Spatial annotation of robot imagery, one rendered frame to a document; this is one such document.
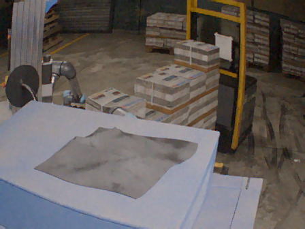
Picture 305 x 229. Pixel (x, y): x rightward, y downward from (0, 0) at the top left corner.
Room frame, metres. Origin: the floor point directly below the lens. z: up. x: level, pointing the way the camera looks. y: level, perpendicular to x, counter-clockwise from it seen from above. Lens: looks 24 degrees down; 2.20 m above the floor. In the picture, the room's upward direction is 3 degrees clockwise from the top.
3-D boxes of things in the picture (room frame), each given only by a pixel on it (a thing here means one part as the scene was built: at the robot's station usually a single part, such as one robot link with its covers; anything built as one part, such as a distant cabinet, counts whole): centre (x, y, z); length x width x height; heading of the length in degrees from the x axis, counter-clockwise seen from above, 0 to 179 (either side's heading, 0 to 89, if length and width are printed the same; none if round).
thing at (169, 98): (3.37, -0.07, 0.95); 0.38 x 0.29 x 0.23; 55
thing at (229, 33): (4.22, -0.68, 1.28); 0.57 x 0.01 x 0.65; 55
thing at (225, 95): (4.51, -0.88, 0.40); 0.69 x 0.55 x 0.80; 55
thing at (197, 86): (3.61, -0.24, 0.95); 0.38 x 0.29 x 0.23; 55
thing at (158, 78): (3.36, -0.09, 1.06); 0.37 x 0.29 x 0.01; 55
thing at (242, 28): (4.01, -0.94, 0.97); 0.09 x 0.09 x 1.75; 55
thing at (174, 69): (3.60, -0.24, 1.06); 0.37 x 0.28 x 0.01; 55
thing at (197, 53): (3.85, -0.42, 0.65); 0.39 x 0.30 x 1.29; 55
